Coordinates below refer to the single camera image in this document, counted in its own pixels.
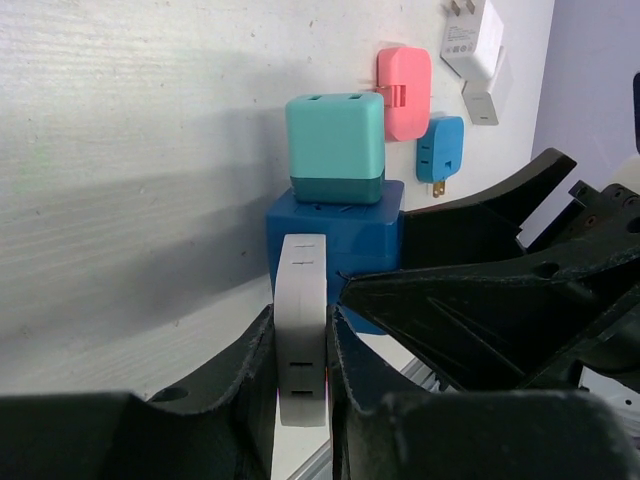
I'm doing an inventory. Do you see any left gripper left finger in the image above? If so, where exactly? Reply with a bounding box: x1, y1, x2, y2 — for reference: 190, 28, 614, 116
1, 306, 277, 479

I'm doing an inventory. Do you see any teal plug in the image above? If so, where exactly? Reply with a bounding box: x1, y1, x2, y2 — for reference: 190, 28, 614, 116
285, 92, 385, 205

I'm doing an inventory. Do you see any blue cube socket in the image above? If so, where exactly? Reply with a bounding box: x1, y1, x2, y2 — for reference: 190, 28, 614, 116
265, 180, 404, 304

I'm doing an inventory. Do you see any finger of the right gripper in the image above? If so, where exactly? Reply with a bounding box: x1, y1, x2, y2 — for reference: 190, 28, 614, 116
341, 239, 639, 391

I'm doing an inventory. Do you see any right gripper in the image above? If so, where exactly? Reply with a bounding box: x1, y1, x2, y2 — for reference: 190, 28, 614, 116
400, 148, 639, 270

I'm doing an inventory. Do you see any white plug adapter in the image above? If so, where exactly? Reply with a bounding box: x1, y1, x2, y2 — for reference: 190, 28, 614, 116
274, 234, 328, 427

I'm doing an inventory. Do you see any pink plug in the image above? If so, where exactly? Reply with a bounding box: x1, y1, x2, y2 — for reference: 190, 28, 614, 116
376, 46, 432, 142

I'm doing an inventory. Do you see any long white charger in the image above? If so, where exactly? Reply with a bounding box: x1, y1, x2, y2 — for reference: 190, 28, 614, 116
462, 81, 499, 126

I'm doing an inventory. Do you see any white USB charger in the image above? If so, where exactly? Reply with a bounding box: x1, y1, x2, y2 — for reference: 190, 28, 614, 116
440, 0, 504, 82

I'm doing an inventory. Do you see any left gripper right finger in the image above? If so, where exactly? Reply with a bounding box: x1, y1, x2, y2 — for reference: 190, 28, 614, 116
327, 306, 639, 479

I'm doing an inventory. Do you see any blue plug adapter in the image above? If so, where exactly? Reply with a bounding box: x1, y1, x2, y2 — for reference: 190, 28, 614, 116
416, 116, 465, 198

